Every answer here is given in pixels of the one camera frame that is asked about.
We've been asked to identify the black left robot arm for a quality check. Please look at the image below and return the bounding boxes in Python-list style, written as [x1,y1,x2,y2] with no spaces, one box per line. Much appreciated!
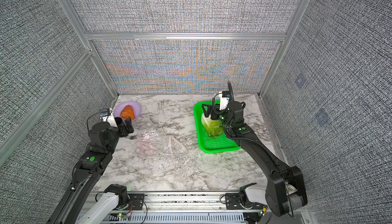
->
[47,117,134,224]

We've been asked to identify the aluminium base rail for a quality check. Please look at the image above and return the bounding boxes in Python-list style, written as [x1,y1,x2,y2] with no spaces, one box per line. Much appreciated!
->
[55,191,307,224]

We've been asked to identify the orange croissant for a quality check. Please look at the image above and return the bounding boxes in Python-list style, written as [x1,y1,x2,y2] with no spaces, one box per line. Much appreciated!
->
[120,105,135,120]

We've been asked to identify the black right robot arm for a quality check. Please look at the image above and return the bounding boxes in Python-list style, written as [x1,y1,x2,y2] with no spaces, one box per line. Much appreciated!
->
[201,101,308,217]

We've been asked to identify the clear zip-top bag pink dots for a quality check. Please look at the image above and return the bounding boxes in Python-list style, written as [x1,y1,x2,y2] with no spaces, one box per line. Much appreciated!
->
[135,121,186,161]

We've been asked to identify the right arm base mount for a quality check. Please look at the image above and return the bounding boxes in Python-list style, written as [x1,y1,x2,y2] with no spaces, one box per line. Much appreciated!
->
[219,183,268,216]

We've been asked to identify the purple plate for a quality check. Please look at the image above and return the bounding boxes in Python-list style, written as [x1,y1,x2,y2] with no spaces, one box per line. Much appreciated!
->
[113,101,142,121]

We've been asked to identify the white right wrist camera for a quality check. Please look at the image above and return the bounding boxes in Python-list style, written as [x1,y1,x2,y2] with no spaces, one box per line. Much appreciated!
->
[218,91,231,111]

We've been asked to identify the green chinese cabbage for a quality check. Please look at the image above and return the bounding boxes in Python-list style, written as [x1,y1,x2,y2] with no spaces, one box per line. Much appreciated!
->
[201,113,224,139]

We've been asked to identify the green plastic basket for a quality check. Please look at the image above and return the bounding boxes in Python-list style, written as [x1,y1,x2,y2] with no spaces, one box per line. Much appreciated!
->
[194,101,241,154]

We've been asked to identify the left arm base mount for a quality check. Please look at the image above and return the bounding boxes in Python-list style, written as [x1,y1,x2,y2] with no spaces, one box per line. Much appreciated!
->
[103,184,145,210]

